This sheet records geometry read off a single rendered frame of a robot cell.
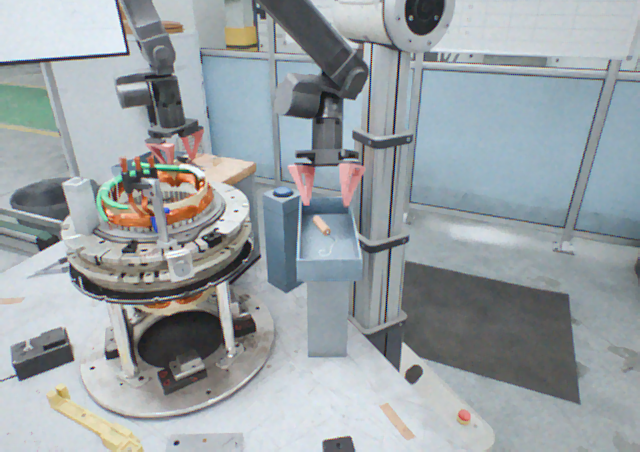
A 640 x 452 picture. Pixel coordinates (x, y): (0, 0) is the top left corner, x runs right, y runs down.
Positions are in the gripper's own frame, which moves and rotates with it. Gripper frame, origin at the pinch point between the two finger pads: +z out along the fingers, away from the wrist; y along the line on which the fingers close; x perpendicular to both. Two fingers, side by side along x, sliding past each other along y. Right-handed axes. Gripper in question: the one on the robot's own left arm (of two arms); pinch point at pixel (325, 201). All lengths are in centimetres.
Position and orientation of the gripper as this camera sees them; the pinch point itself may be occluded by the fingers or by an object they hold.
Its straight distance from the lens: 81.6
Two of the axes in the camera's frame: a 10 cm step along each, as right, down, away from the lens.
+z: -0.2, 10.0, 0.3
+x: 4.9, -0.1, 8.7
